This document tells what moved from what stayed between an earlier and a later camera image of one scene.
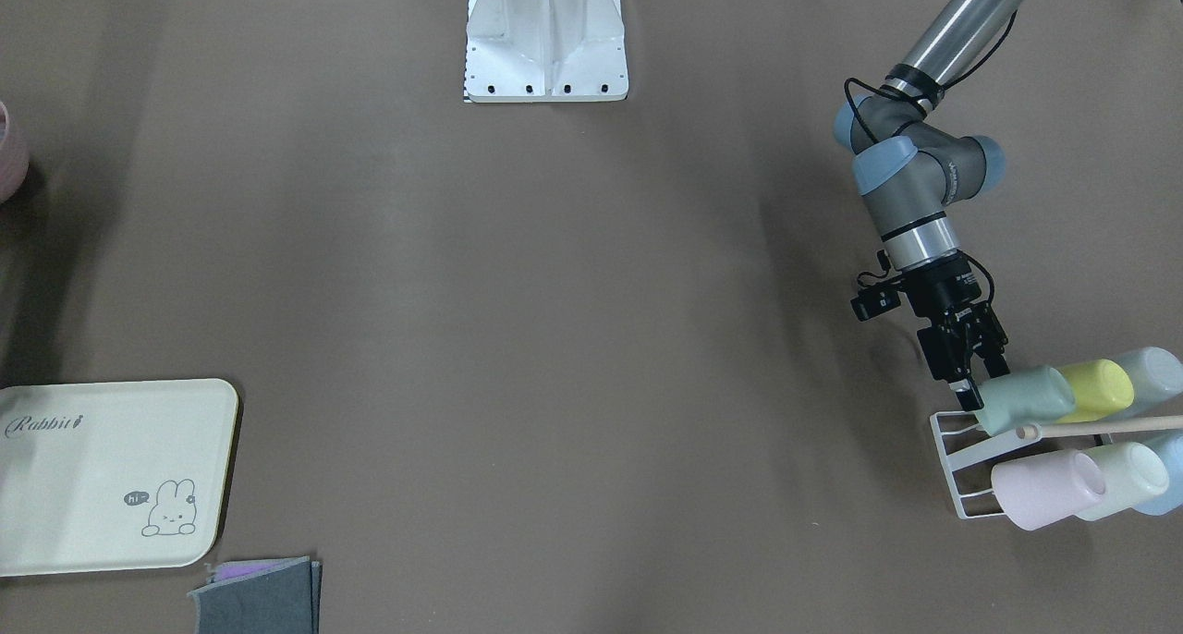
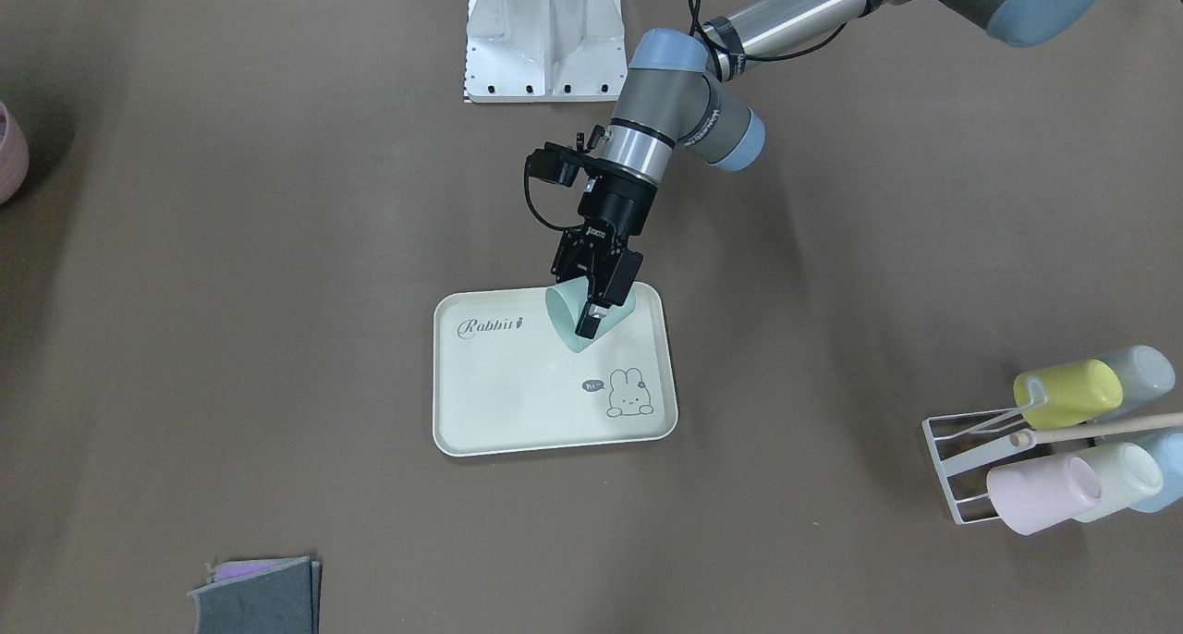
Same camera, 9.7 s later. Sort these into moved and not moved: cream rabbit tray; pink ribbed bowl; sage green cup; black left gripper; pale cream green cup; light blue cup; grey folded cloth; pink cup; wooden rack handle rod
Moved: sage green cup; cream rabbit tray; black left gripper
Not moved: wooden rack handle rod; light blue cup; grey folded cloth; pink cup; pale cream green cup; pink ribbed bowl
